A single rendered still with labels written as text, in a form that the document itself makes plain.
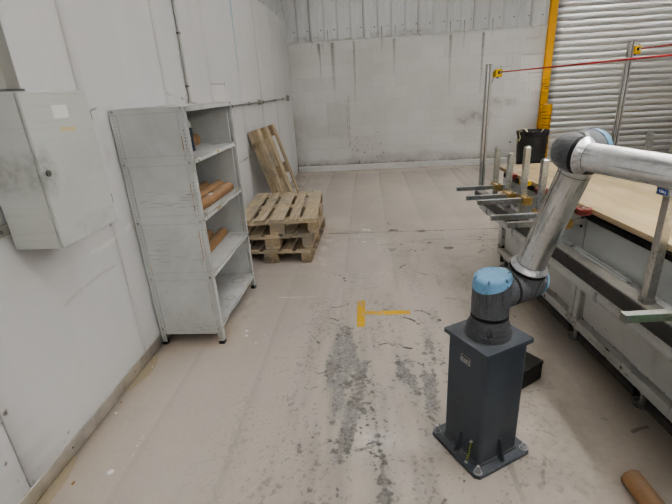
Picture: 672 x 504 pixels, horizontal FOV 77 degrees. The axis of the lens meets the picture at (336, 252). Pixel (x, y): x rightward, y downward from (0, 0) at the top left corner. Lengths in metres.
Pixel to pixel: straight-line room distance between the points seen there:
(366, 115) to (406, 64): 1.17
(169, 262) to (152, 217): 0.31
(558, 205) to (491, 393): 0.79
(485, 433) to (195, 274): 1.91
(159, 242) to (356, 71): 6.56
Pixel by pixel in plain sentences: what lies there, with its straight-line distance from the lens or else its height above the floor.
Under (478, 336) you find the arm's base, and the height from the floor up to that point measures 0.63.
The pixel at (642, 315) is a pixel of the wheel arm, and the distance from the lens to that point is 1.75.
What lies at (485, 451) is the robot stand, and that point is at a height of 0.09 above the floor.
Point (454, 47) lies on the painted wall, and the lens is 8.97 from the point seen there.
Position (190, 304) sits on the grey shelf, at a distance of 3.01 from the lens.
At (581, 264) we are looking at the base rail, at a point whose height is 0.70.
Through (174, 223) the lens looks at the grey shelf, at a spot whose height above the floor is 0.87.
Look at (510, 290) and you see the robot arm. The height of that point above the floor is 0.82.
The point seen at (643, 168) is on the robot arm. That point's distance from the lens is 1.41.
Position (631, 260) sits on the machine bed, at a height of 0.71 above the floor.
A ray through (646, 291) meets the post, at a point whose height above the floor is 0.76.
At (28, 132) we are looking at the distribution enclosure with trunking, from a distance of 1.97.
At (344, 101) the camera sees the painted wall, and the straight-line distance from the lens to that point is 8.81.
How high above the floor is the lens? 1.59
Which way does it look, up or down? 21 degrees down
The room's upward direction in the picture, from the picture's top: 3 degrees counter-clockwise
